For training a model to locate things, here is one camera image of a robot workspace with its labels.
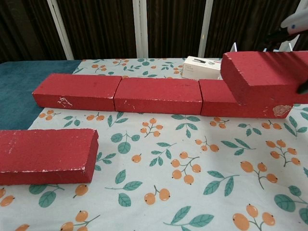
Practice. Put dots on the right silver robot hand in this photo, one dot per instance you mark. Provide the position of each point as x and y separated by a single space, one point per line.
297 20

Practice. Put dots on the red brick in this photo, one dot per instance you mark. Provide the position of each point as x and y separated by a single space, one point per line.
216 101
156 96
77 91
45 154
260 69

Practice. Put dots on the white stapler box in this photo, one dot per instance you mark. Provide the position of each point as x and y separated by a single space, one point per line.
192 69

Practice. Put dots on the floral print tablecloth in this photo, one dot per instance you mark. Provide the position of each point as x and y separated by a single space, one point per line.
168 168

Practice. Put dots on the blue felt table cover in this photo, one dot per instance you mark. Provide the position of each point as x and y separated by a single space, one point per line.
14 91

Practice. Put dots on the white partition frame post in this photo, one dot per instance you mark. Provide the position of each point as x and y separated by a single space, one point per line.
61 31
140 29
205 29

